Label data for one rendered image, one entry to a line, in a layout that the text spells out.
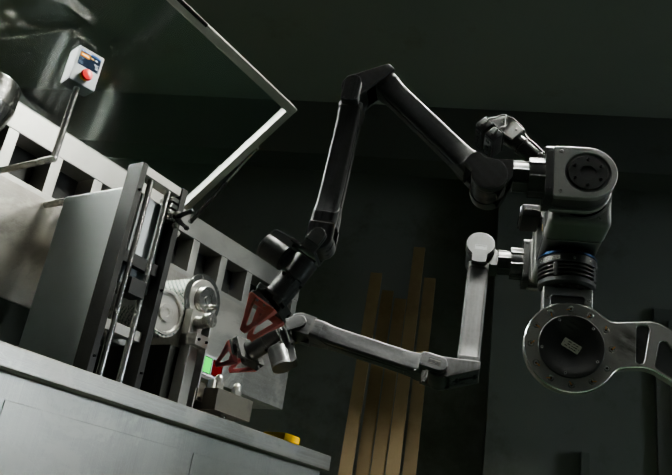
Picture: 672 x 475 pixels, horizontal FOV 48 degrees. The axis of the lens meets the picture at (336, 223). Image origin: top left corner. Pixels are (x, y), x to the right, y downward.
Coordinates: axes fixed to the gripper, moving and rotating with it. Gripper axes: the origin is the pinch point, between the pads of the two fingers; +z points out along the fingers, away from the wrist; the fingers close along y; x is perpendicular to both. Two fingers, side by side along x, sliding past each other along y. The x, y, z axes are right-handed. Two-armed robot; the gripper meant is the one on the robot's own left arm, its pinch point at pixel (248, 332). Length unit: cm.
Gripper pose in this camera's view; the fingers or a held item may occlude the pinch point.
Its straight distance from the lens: 160.5
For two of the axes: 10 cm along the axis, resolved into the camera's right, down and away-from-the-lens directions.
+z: -6.1, 7.5, -2.6
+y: -1.3, -4.2, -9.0
